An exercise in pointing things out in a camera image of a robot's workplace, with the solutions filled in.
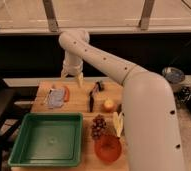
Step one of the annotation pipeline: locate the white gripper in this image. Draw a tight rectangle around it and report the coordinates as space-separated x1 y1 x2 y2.
61 52 84 87

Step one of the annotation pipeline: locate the blue-grey towel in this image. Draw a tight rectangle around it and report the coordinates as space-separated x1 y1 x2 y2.
47 88 65 108

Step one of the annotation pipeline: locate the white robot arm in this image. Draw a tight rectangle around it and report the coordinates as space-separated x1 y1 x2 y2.
59 30 185 171

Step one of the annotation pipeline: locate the orange carrot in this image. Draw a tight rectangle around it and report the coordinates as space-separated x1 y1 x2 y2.
64 86 70 102

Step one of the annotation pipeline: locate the yellow-orange fruit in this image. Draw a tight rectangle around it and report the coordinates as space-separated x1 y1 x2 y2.
103 99 115 112

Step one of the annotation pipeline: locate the purple grape bunch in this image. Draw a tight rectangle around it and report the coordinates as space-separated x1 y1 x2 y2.
91 115 106 140

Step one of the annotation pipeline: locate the green plastic tray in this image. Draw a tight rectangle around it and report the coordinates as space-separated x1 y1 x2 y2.
8 113 83 167

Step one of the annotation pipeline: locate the black chair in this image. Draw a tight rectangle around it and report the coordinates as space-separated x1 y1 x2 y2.
0 89 22 171

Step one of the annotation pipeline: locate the orange plastic bowl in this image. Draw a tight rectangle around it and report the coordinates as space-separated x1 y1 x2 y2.
94 135 122 163

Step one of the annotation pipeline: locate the silver metal bowl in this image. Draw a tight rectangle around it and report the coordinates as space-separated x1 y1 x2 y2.
162 67 185 84

